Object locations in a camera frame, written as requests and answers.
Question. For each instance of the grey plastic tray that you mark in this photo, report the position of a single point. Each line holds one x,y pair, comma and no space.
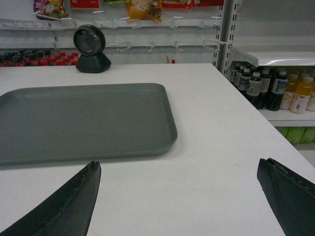
73,123

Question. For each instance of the white checkout counter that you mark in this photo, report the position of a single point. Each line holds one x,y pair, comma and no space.
206,184

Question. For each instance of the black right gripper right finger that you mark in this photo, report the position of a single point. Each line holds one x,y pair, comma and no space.
290,197

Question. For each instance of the orange juice bottle front left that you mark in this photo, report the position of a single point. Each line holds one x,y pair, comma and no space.
302,95

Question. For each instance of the white perforated shelf upright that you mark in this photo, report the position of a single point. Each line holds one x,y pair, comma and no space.
228,13

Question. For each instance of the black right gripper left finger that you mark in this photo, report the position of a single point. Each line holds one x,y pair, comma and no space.
67,212

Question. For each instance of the dark tea bottle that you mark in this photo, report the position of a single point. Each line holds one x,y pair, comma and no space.
253,93
277,91

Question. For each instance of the yellow snack bag hanging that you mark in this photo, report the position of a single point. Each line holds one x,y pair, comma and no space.
144,9

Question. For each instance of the dark tea bottle front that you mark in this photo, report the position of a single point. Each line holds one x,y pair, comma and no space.
253,93

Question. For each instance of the dark tea bottle left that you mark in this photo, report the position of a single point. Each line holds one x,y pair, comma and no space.
277,91

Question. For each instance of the orange juice bottle front right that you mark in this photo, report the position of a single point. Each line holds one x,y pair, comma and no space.
289,91

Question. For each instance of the black round barcode scanner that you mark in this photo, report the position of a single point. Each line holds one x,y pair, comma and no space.
90,43

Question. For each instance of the orange juice bottle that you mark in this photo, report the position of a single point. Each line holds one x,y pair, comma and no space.
289,91
302,95

